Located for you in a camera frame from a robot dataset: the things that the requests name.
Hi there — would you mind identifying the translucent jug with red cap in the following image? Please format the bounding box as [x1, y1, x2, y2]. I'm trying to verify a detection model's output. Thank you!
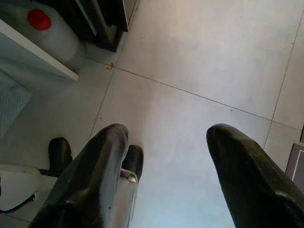
[0, 2, 86, 69]

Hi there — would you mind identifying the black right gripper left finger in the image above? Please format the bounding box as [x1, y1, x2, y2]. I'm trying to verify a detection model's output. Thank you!
[27, 123, 130, 228]

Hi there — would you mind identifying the white partition panel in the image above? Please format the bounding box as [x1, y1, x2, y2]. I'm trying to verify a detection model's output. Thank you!
[0, 18, 79, 100]

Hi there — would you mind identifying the robot left leg black foot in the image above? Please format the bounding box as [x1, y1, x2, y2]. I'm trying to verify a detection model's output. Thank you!
[0, 137, 73, 212]

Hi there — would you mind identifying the robot leg black foot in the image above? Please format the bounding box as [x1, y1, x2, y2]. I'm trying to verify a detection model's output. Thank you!
[0, 137, 73, 212]
[116, 144, 144, 228]

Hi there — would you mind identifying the white dotted sheet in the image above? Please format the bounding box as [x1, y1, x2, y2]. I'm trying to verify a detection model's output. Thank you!
[0, 70, 34, 140]

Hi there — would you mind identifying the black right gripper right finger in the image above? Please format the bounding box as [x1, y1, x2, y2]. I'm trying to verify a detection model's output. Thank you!
[206, 123, 304, 228]

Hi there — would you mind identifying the dark grey flat object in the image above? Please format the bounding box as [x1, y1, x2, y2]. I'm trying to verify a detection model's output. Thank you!
[285, 142, 304, 188]

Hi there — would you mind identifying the robot right leg black foot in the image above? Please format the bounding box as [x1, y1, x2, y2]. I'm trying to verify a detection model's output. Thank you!
[116, 144, 144, 228]

